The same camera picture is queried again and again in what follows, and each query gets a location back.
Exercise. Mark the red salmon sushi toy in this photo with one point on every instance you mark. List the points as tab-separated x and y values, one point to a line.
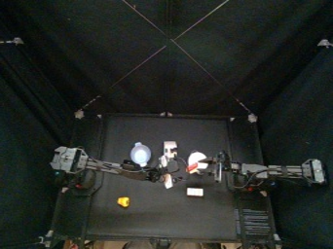
192	167

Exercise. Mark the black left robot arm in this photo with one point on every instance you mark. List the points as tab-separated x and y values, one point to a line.
105	167

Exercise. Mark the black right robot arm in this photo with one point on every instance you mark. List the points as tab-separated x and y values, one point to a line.
278	170

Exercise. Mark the light blue toy pot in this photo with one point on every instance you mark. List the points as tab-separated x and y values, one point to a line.
141	154

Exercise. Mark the white round plate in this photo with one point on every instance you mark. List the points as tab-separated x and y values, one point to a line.
197	158

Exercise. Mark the white pink toy block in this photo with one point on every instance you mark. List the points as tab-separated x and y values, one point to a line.
195	192

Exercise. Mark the yellow toy food piece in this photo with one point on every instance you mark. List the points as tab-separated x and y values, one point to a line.
124	201

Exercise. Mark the black panel with white print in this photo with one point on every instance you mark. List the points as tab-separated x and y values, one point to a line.
255	223

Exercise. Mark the grey metal frame bracket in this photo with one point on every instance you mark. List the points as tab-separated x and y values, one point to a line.
324	42
80	113
252	117
15	41
167	113

